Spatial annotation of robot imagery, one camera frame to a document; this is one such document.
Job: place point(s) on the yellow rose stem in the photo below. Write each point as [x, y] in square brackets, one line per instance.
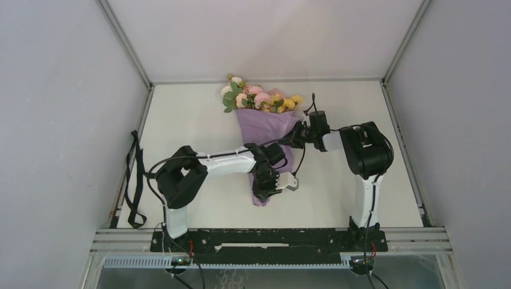
[279, 104]

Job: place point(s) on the white slotted cable duct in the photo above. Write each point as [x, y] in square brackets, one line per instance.
[160, 262]

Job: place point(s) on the white rose stem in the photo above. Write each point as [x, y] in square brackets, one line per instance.
[236, 85]

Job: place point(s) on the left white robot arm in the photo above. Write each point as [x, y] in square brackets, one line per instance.
[177, 180]

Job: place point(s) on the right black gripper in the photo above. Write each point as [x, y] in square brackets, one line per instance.
[292, 139]

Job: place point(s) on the pink rose stem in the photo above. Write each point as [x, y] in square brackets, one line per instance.
[252, 97]

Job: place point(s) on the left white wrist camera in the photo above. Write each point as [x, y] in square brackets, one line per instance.
[287, 181]

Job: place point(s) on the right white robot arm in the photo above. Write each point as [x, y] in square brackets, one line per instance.
[369, 155]

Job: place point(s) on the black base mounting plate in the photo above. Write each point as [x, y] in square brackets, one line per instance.
[324, 244]

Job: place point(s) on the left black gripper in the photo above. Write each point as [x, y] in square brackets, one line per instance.
[263, 194]

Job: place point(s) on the pink wrapping paper sheet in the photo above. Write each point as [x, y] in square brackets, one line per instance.
[261, 126]

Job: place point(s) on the aluminium frame rail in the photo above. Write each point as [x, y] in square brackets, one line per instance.
[391, 241]

